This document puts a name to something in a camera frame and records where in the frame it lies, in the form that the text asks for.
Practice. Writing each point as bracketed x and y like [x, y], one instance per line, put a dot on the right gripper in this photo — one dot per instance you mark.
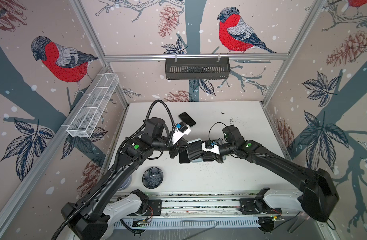
[217, 157]

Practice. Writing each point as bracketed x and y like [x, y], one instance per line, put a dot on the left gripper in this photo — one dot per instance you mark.
[177, 148]

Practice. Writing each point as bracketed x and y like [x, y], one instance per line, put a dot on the black phone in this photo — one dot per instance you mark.
[207, 159]
[184, 158]
[187, 119]
[195, 150]

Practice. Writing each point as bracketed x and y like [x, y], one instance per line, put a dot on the light blue phone case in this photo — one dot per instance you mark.
[197, 161]

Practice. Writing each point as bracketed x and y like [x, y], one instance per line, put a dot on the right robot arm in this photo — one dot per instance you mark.
[319, 195]

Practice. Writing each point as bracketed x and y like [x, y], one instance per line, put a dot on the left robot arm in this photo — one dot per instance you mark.
[91, 217]

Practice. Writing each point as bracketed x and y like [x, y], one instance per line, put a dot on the dark flower-shaped dish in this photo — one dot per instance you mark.
[152, 178]

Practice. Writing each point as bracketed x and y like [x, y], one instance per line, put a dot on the lavender cup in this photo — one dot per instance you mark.
[126, 184]

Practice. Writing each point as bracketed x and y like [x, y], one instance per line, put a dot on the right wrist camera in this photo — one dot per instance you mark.
[211, 146]

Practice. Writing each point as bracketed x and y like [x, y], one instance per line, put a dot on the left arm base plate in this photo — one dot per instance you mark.
[150, 208]

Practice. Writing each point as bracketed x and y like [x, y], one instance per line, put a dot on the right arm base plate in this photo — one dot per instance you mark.
[257, 207]

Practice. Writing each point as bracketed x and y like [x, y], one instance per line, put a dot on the black wall basket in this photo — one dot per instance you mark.
[197, 69]

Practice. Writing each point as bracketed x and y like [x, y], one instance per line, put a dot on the white mesh wall basket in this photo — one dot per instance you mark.
[90, 113]

